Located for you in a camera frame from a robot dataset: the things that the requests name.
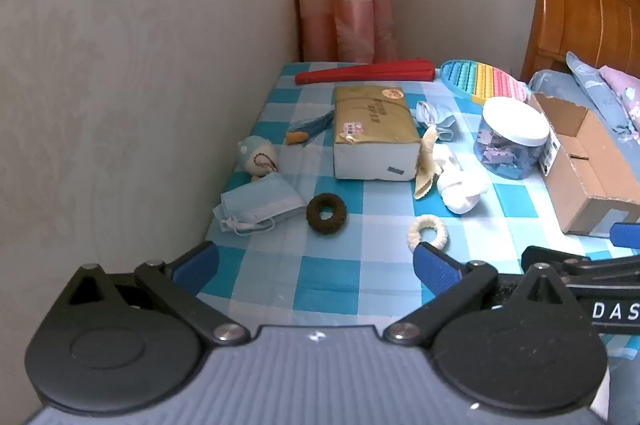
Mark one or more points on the red folded fan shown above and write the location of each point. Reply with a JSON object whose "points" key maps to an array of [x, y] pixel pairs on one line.
{"points": [[365, 72]]}

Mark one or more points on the cardboard box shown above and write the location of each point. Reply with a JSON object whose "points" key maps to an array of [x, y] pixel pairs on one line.
{"points": [[575, 185]]}

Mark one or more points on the clear jar with white lid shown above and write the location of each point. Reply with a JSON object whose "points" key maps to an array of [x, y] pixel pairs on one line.
{"points": [[515, 125]]}

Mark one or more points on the stack of blue face masks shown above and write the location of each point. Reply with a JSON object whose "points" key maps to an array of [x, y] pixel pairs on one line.
{"points": [[262, 200]]}

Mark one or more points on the gold wrapped tissue pack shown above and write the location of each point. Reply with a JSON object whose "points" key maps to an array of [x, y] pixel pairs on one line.
{"points": [[372, 125]]}

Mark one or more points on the white socks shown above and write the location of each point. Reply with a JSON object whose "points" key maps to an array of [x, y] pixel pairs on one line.
{"points": [[460, 190]]}

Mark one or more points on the crumpled blue face mask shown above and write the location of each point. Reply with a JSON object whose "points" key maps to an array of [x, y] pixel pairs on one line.
{"points": [[445, 130]]}

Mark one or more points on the wooden bed headboard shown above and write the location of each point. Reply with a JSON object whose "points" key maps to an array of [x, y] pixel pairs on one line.
{"points": [[585, 0]]}

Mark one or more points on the white hair scrunchie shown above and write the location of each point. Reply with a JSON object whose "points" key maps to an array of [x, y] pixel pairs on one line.
{"points": [[414, 231]]}

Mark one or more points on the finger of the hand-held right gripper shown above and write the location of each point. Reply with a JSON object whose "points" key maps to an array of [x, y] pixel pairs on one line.
{"points": [[590, 267], [626, 236]]}

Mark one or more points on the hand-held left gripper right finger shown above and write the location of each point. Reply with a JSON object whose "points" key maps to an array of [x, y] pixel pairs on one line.
{"points": [[434, 270]]}

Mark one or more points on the brown hair scrunchie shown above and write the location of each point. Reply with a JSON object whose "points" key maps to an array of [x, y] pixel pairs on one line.
{"points": [[313, 215]]}

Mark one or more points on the blue checkered tablecloth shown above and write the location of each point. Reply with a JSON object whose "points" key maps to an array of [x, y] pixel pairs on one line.
{"points": [[330, 275]]}

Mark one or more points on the rainbow pop bubble toy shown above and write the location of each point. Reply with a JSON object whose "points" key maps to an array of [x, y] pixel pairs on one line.
{"points": [[475, 80]]}

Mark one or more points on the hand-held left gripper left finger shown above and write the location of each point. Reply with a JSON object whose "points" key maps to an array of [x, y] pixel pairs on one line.
{"points": [[197, 263]]}

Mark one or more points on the beige cloth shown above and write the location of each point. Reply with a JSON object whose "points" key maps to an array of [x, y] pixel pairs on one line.
{"points": [[425, 170]]}

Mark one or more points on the blue and white plush toy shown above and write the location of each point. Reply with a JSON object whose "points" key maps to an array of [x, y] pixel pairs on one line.
{"points": [[257, 152]]}

